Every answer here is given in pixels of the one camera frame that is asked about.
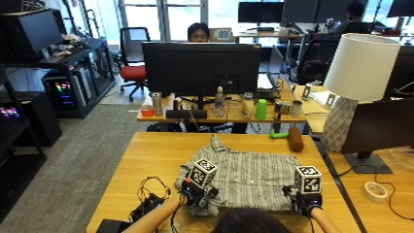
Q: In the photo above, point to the pale glass bottle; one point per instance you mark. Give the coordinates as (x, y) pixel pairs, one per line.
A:
(247, 106)

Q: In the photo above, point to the black cabinet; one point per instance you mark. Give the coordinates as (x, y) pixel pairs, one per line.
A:
(36, 118)

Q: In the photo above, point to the grey striped shirt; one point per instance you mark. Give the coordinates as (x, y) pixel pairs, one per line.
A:
(251, 174)

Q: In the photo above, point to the black flat box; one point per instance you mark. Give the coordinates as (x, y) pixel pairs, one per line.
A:
(187, 114)

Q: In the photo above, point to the checkered calibration board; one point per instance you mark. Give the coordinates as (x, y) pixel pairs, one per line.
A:
(223, 34)

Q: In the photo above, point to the small silver stand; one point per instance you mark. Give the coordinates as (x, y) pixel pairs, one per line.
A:
(331, 100)
(307, 92)

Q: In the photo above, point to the red office chair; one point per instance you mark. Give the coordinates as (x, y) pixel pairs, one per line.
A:
(134, 73)

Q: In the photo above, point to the small glass jar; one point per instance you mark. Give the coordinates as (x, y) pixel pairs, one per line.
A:
(296, 108)

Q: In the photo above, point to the green plastic cup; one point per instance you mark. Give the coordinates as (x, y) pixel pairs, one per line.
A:
(261, 110)

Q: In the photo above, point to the white marker cube glove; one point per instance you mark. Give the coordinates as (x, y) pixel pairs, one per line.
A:
(309, 180)
(201, 173)

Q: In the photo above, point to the colourful drink can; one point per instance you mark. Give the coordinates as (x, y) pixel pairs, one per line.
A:
(279, 111)

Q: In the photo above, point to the white marker cube right glove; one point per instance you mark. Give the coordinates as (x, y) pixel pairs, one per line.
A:
(309, 180)

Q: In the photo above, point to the person's left hand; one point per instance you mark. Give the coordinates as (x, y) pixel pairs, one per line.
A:
(196, 194)

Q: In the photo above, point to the black electronics box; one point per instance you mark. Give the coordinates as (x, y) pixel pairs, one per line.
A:
(147, 207)

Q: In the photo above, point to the black flat device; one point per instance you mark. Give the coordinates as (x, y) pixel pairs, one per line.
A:
(114, 226)

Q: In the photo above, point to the computer tower with lights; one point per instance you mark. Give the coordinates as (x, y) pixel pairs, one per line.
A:
(64, 90)

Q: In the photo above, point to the white tape roll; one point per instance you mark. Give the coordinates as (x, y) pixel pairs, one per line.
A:
(376, 191)

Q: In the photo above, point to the black background monitor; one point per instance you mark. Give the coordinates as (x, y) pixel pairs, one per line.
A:
(261, 12)

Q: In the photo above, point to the clear water bottle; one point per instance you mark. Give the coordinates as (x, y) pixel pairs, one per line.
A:
(220, 103)

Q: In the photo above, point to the person's right hand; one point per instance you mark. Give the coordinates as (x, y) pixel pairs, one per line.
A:
(307, 202)

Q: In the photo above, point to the red cup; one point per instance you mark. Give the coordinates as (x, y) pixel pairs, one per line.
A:
(147, 112)

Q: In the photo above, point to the large black monitor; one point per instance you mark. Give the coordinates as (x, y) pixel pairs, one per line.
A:
(200, 69)

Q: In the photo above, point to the black monitor with stand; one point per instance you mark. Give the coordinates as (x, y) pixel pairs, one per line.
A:
(381, 126)

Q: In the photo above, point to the white table lamp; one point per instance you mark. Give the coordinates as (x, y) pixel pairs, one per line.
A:
(360, 68)

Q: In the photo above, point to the black office chair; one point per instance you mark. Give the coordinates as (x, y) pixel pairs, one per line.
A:
(317, 59)

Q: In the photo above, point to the big black screen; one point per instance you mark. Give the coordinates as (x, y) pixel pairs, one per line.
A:
(30, 32)

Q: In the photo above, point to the white marker cube left glove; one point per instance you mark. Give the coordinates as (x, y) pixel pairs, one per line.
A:
(201, 173)

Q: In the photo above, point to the black shelf desk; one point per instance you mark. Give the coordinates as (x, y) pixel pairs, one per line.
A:
(92, 51)

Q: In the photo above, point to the silver drink can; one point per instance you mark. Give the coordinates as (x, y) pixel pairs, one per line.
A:
(157, 104)

